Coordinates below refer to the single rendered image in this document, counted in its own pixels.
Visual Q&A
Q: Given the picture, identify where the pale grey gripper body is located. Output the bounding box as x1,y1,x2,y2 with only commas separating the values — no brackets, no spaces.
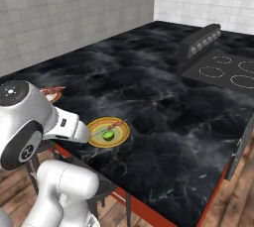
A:
72,120,92,145

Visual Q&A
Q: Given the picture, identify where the yellow patterned plate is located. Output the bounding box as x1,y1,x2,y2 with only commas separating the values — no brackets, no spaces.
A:
86,116,131,149

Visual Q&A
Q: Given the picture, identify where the dark bar stool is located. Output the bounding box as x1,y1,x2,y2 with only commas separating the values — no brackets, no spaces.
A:
67,156,119,220
24,140,60,196

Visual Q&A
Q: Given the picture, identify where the black hob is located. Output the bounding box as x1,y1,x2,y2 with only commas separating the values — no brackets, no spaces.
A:
176,23,254,98

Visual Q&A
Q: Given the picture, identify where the dark grey cupboard front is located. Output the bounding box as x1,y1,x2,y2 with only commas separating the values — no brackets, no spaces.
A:
225,113,254,182

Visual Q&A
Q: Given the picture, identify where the grey cupboard handle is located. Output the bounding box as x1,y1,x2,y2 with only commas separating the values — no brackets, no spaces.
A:
232,137,245,160

